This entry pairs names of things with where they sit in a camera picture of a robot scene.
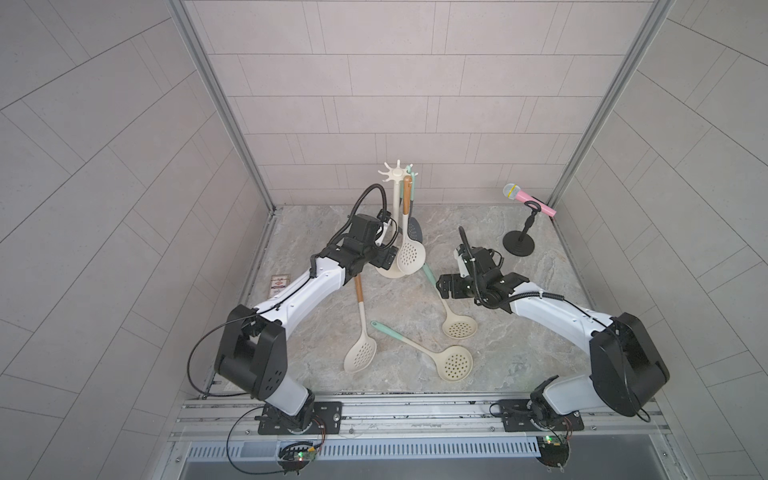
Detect cream utensil rack stand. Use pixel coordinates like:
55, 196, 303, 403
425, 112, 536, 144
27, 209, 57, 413
376, 161, 409, 279

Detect black microphone stand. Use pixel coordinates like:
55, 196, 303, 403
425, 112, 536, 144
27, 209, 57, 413
502, 200, 541, 257

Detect cream skimmer green handle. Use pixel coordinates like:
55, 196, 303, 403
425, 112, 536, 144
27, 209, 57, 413
438, 292, 478, 340
371, 321, 474, 382

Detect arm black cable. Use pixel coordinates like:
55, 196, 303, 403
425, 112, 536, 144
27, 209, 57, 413
344, 183, 400, 250
458, 225, 652, 421

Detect pink toy microphone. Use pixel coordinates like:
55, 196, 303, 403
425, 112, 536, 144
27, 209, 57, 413
503, 183, 556, 218

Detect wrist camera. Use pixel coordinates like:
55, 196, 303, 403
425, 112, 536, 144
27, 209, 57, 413
453, 246, 470, 278
375, 208, 393, 247

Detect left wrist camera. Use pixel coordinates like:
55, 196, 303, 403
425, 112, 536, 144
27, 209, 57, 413
375, 208, 393, 247

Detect playing card box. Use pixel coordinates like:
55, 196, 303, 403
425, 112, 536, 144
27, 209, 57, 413
269, 274, 291, 297

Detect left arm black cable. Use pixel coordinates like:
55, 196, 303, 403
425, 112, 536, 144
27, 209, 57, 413
344, 183, 400, 250

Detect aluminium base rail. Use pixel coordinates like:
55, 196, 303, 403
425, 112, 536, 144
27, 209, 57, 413
170, 393, 671, 441

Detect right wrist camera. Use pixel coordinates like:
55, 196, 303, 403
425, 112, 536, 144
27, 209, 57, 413
453, 246, 470, 278

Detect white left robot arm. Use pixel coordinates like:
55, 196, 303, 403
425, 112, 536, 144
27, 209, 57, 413
214, 209, 391, 428

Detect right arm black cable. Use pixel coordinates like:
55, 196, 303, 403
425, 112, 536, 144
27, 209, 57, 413
458, 225, 652, 421

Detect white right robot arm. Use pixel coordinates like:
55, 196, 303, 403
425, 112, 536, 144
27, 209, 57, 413
435, 268, 670, 424

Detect cream skimmer green handle bottom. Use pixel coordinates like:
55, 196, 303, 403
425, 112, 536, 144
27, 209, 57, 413
371, 321, 474, 382

